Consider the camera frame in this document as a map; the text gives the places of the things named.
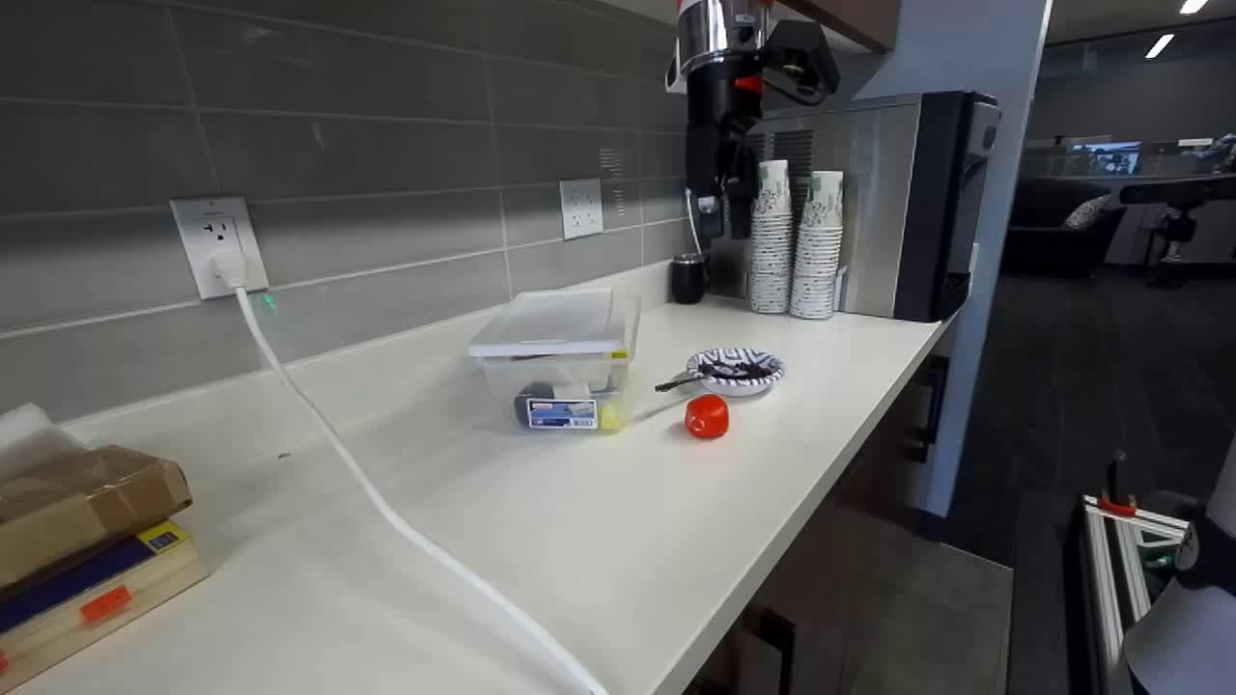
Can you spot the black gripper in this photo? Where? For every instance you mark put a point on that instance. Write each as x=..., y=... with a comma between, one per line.
x=705, y=129

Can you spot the patterned paper cup stack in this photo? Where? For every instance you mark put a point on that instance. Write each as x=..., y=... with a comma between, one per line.
x=770, y=239
x=818, y=247

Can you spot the small black cup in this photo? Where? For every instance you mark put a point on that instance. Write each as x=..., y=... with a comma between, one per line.
x=687, y=279

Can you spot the blue white patterned bowl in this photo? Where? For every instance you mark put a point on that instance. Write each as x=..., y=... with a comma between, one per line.
x=737, y=373

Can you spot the metal spoon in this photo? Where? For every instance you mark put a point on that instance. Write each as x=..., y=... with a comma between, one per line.
x=677, y=379

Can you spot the clear plastic lidded container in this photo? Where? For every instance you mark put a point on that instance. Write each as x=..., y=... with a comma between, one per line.
x=554, y=351

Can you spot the blue white small box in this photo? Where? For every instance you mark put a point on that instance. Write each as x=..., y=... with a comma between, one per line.
x=563, y=415

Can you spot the lit computer monitor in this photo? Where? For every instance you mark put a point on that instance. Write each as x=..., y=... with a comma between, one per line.
x=1110, y=158

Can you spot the ceiling light strip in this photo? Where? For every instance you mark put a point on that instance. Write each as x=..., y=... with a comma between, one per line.
x=1192, y=7
x=1159, y=46

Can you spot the white rounded object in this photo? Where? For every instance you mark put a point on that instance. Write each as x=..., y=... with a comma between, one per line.
x=1192, y=638

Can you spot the brown cardboard box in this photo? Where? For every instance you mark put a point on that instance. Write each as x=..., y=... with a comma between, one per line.
x=82, y=504

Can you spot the white wall power outlet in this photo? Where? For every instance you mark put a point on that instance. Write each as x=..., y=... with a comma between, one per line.
x=219, y=247

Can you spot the aluminium frame stand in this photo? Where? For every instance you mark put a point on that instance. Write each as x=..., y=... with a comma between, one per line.
x=1123, y=567

